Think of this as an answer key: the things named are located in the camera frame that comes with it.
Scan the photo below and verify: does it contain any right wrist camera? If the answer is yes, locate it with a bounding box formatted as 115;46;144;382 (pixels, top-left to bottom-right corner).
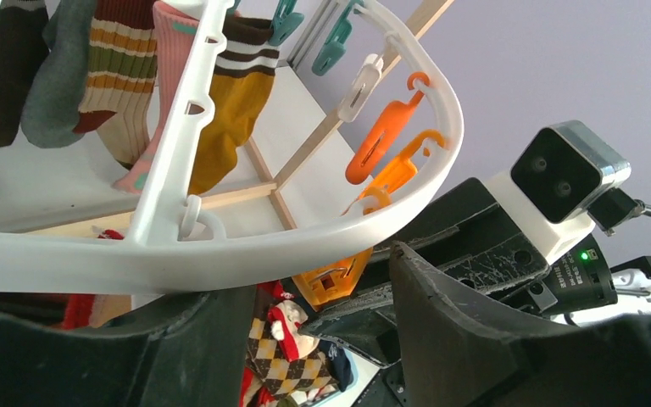
509;120;632;224

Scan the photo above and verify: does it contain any wooden rack frame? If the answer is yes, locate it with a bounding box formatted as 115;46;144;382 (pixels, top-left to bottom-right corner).
23;0;453;237

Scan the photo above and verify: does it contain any brown argyle sock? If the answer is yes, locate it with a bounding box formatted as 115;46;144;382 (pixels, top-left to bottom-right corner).
245;318;338;400

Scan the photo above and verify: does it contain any white clothespin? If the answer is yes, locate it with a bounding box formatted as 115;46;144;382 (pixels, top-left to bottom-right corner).
337;53;384;123

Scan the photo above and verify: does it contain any white round clip hanger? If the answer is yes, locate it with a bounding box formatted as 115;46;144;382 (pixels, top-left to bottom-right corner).
0;1;464;294

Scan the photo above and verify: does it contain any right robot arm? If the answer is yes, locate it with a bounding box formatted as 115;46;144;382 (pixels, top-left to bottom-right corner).
302;178;617;368

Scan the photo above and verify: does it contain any mustard yellow sock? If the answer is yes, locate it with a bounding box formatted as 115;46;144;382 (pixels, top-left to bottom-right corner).
188;15;280;195

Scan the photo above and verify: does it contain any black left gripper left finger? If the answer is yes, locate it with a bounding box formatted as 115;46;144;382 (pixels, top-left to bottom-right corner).
0;286;256;406

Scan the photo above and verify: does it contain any cream multi-striped sock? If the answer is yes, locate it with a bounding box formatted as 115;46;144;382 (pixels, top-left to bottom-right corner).
73;0;157;169

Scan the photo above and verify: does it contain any grey sock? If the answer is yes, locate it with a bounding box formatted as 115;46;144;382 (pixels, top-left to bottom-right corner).
20;0;97;148

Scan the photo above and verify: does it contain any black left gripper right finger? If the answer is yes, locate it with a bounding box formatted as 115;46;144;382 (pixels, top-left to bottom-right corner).
389;243;651;406

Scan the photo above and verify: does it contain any brown white-striped sock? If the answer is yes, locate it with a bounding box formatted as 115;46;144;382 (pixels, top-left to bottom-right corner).
0;1;49;148

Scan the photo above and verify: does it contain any pink sock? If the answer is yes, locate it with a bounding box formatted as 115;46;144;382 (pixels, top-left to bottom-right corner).
112;0;200;195

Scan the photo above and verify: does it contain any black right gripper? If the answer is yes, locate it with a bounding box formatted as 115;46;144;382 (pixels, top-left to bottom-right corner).
300;178;549;337

